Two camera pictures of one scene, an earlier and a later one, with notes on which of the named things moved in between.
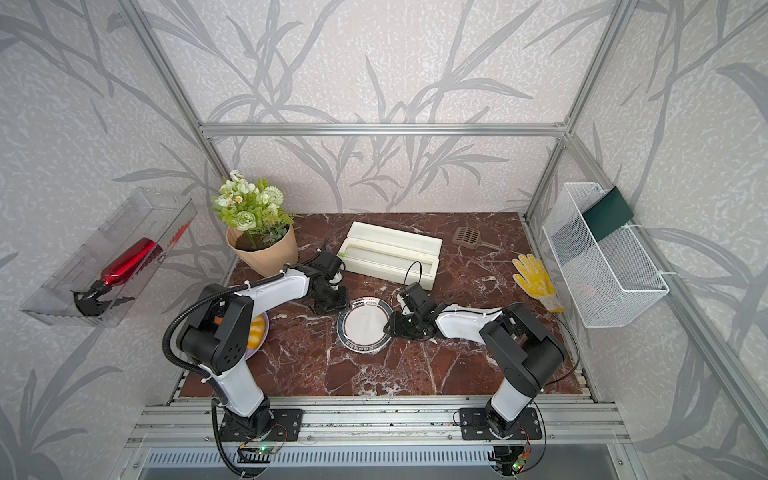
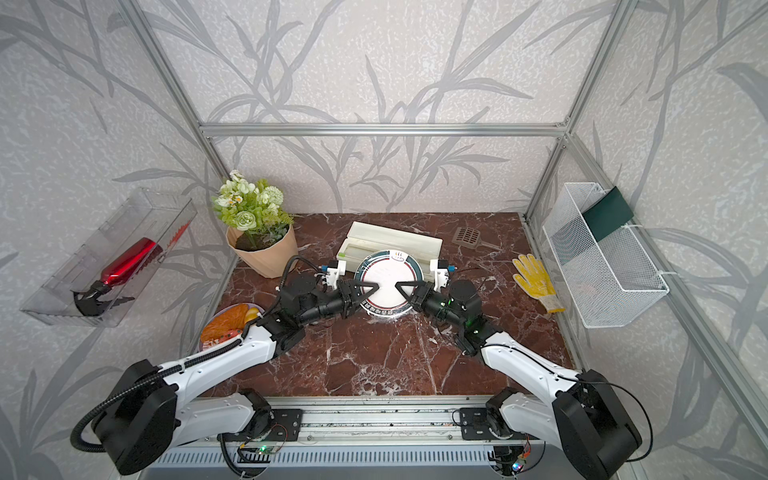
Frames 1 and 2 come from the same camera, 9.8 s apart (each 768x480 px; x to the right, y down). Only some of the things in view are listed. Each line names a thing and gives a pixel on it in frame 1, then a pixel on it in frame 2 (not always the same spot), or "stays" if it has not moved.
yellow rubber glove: x=536 y=282 stays
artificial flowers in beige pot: x=263 y=239 stays
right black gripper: x=393 y=327 to x=423 y=294
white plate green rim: x=360 y=325 to x=385 y=268
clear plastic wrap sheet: x=360 y=325 to x=386 y=268
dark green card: x=608 y=214 stays
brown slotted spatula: x=471 y=237 stays
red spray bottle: x=94 y=300 stays
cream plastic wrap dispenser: x=399 y=256 stays
